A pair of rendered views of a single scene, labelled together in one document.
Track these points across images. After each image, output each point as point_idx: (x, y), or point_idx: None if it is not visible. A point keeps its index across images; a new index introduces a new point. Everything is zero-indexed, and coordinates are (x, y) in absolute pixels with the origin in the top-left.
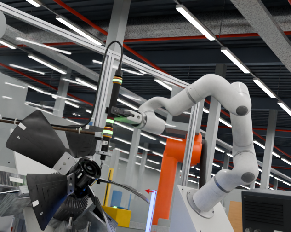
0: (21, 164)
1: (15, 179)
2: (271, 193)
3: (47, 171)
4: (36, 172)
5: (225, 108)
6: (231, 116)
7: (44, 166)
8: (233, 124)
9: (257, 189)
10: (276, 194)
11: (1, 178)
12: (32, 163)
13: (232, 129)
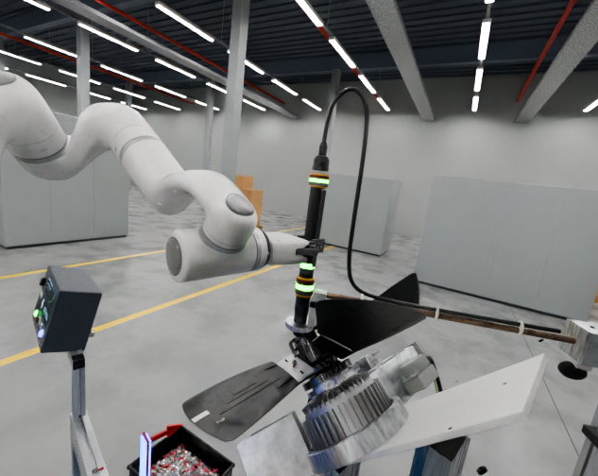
0: (449, 391)
1: (387, 358)
2: (89, 279)
3: (423, 419)
4: (427, 408)
5: (78, 171)
6: None
7: (434, 414)
8: None
9: (76, 287)
10: (90, 277)
11: (396, 352)
12: (447, 399)
13: None
